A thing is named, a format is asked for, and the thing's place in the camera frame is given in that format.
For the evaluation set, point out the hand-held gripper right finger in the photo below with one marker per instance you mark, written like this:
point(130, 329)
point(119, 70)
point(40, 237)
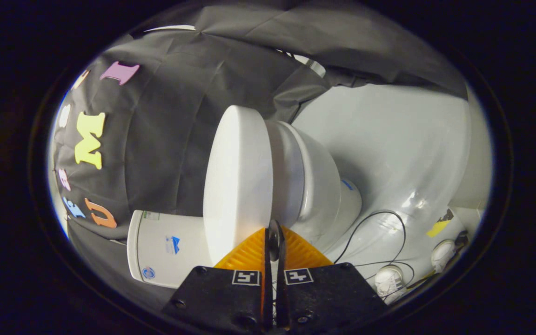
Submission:
point(328, 298)

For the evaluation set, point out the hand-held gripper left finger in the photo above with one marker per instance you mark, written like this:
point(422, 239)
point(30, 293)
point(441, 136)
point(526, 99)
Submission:
point(221, 298)

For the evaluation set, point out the white toilet tank lid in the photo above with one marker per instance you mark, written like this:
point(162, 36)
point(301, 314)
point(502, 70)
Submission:
point(133, 246)

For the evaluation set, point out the white ceramic toilet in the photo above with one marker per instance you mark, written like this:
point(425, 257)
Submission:
point(319, 186)

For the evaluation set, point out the yellow tape piece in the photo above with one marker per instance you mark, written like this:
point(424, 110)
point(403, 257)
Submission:
point(438, 228)

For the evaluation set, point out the black backdrop cloth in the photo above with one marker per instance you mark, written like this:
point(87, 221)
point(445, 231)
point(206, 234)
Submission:
point(165, 116)

